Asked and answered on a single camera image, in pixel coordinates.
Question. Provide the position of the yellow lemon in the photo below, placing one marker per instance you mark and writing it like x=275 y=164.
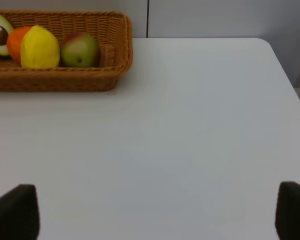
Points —
x=39 y=49

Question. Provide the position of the green red mango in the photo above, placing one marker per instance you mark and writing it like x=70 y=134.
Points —
x=79 y=50

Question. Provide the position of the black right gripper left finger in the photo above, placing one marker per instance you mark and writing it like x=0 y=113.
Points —
x=20 y=214

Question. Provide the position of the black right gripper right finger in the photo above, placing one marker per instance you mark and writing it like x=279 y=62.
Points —
x=287 y=214

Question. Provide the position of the orange fruit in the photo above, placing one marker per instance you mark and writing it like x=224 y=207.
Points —
x=14 y=42

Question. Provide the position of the orange wicker basket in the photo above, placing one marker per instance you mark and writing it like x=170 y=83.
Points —
x=113 y=31

